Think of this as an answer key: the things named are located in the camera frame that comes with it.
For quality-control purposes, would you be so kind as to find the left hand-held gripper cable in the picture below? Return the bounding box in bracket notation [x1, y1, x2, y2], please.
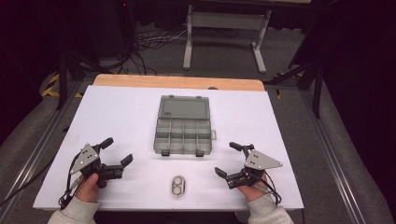
[58, 152, 82, 210]

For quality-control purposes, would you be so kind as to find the person's right hand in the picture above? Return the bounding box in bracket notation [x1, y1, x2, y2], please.
[245, 173, 270, 203]

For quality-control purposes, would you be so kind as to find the wooden table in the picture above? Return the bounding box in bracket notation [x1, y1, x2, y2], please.
[92, 74, 266, 92]

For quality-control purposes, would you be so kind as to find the black metal stand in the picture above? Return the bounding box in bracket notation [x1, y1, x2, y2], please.
[270, 46, 326, 119]
[54, 46, 106, 111]

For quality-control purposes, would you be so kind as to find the white metal table frame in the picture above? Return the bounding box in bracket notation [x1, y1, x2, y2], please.
[182, 3, 273, 75]

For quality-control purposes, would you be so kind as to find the person's left hand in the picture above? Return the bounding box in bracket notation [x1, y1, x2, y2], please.
[75, 173, 108, 204]

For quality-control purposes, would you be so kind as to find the bundle of floor cables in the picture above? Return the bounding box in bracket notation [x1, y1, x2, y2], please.
[116, 26, 190, 77]

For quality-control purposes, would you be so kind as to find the right hand-held gripper cable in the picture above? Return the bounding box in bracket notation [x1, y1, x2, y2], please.
[253, 170, 283, 206]

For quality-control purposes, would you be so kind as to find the clear grey compartment box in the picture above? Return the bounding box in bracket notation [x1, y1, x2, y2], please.
[152, 94, 218, 158]

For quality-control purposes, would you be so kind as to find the aluminium floor rail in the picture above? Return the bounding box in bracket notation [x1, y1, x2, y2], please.
[0, 78, 85, 224]
[300, 90, 368, 224]

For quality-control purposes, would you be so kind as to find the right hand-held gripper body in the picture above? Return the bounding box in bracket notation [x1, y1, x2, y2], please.
[225, 144, 284, 190]

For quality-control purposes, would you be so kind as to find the white board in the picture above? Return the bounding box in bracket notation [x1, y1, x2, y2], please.
[32, 85, 304, 213]

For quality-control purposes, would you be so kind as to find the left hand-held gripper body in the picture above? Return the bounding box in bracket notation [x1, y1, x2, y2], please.
[70, 143, 125, 189]

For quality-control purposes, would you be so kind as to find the hand-held gripper cable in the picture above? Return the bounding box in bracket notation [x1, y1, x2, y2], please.
[253, 170, 283, 206]
[58, 152, 82, 210]

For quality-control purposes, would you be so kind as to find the yellow black hazard tape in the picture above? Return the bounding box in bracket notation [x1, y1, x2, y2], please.
[41, 72, 84, 99]

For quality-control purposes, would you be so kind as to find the small clear oval case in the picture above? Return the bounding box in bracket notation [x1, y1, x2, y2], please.
[170, 175, 187, 200]

